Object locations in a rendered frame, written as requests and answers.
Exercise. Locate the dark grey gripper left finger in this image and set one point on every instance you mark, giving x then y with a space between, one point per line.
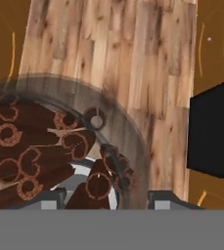
53 197

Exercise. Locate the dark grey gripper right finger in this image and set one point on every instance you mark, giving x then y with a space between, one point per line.
160 198

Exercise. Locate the glass jar of cinnamon sticks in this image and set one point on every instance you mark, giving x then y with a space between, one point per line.
35 146

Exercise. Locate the black box appliance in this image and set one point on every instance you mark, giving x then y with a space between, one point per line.
214 130

